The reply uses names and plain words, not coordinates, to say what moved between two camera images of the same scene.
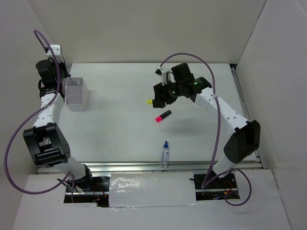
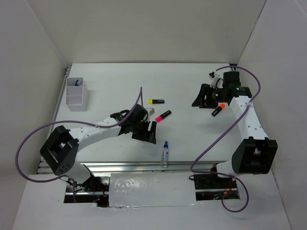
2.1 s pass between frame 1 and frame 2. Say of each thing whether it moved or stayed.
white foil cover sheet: stayed
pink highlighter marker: stayed
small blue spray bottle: stayed
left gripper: moved
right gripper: moved
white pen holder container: stayed
